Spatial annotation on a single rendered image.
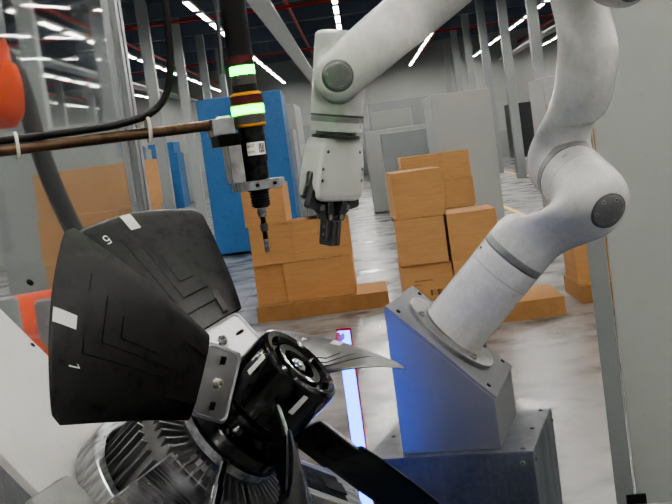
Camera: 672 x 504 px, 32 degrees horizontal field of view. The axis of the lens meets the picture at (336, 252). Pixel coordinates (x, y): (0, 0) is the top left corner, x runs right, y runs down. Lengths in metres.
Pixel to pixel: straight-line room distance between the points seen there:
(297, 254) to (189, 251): 9.14
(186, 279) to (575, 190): 0.74
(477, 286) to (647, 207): 1.26
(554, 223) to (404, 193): 6.98
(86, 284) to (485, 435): 0.97
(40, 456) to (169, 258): 0.32
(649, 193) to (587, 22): 1.35
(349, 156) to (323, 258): 8.92
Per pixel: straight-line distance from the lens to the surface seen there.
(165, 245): 1.64
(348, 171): 1.85
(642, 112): 3.29
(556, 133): 2.10
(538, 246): 2.09
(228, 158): 1.55
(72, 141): 1.51
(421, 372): 2.08
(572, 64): 1.99
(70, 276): 1.31
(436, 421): 2.10
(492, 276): 2.10
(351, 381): 1.94
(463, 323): 2.12
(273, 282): 10.84
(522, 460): 2.07
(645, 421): 3.40
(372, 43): 1.75
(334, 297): 10.70
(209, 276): 1.60
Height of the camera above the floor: 1.48
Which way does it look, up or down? 5 degrees down
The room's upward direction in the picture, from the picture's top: 8 degrees counter-clockwise
